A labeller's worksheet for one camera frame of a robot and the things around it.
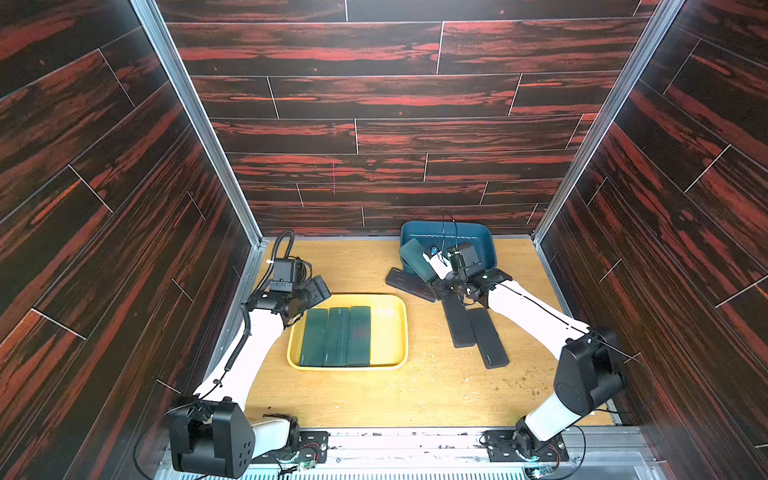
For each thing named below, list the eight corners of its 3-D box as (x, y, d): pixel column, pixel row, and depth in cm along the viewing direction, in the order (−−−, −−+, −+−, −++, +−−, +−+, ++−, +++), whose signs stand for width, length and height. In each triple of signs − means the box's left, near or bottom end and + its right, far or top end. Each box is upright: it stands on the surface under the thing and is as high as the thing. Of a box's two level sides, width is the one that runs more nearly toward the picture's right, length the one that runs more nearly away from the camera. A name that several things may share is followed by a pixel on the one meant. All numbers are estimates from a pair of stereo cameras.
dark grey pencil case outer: (485, 369, 89) (489, 365, 86) (465, 314, 101) (467, 309, 98) (507, 366, 89) (511, 362, 87) (485, 311, 101) (487, 306, 99)
